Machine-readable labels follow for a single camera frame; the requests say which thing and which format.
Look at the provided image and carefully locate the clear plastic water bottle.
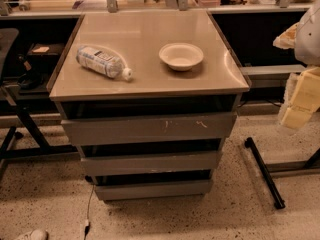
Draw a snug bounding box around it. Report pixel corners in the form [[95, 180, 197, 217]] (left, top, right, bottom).
[[76, 45, 133, 81]]

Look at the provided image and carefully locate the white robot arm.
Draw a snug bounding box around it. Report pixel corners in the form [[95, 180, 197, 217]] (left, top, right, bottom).
[[273, 0, 320, 129]]

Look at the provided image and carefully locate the black table frame left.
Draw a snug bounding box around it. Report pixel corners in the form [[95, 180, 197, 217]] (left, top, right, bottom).
[[0, 27, 80, 182]]

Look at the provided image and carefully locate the grey top drawer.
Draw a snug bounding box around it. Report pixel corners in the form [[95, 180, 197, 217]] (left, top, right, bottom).
[[62, 112, 236, 146]]

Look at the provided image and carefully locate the grey middle drawer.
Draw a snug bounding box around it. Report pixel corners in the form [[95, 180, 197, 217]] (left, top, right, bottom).
[[81, 151, 222, 176]]

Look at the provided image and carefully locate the grey drawer cabinet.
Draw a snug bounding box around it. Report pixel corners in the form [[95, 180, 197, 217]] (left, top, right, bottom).
[[50, 10, 249, 186]]

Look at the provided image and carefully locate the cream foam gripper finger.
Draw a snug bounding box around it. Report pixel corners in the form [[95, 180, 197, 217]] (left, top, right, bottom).
[[279, 66, 320, 129]]

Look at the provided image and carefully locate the white paper bowl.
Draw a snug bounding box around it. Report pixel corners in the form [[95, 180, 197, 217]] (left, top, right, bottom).
[[159, 43, 204, 72]]

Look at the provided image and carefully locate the white shoe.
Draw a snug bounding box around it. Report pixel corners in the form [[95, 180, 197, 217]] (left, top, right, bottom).
[[14, 229, 48, 240]]

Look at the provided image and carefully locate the black box under bench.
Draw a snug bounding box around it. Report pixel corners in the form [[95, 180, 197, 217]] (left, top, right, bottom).
[[27, 43, 64, 67]]

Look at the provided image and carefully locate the cable with plug on floor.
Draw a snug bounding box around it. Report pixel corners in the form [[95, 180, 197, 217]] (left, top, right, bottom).
[[83, 183, 96, 240]]

